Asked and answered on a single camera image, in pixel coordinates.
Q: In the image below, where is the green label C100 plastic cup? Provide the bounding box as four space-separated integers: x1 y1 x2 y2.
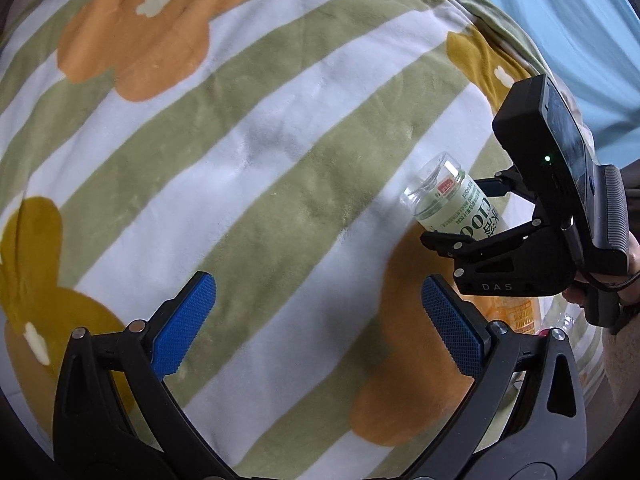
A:
400 152 506 240

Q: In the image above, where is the red label plastic cup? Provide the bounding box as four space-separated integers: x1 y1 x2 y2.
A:
537 301 584 344

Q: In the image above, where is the orange transparent plastic cup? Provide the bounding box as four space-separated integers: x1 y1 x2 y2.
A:
464 296 541 335

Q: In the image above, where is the person's right hand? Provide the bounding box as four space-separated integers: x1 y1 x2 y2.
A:
562 232 639 335

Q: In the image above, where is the light blue bed sheet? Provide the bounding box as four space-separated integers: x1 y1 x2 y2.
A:
490 0 639 167

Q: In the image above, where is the striped floral fleece blanket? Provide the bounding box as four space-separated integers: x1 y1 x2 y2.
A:
1 0 548 479

